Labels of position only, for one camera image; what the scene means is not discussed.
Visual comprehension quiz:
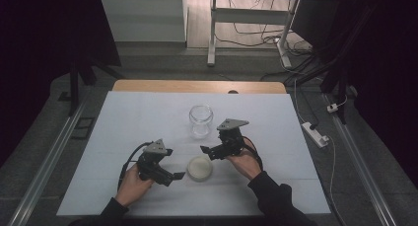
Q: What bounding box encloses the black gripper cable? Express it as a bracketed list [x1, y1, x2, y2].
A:
[117, 141, 154, 191]
[242, 135, 264, 172]

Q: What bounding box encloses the white power strip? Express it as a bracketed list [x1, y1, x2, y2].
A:
[301, 121, 330, 149]

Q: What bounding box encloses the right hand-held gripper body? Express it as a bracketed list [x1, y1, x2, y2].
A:
[213, 117, 250, 161]

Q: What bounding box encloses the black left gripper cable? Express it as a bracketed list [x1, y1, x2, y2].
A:
[117, 141, 154, 191]

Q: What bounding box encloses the bundle of black floor cables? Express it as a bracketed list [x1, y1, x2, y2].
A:
[215, 0, 329, 87]

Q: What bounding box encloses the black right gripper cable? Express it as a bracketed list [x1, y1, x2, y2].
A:
[242, 135, 264, 172]

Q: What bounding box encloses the aluminium rail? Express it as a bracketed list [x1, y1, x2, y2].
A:
[7, 94, 92, 226]
[321, 93, 397, 226]

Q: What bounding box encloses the black stand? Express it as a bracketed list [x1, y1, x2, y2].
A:
[58, 38, 126, 117]

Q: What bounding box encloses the person's right hand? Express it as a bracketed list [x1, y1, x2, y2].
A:
[226, 146, 264, 182]

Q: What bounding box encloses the white desk frame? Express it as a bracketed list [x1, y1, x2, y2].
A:
[206, 0, 301, 69]

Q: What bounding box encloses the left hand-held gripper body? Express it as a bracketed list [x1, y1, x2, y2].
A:
[136, 138, 175, 188]

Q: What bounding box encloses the thin white cable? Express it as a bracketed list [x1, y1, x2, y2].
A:
[293, 77, 349, 226]

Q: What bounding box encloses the white round jar lid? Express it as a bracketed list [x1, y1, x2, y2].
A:
[186, 154, 214, 183]

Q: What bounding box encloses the wooden table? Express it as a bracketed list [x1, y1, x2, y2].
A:
[111, 79, 288, 95]

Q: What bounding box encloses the person's left hand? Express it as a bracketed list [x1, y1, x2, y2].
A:
[114, 163, 155, 208]

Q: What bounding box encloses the white table cover sheet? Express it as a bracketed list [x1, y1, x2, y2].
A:
[56, 90, 331, 218]

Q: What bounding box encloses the clear glass jar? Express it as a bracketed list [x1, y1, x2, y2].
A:
[188, 104, 215, 140]

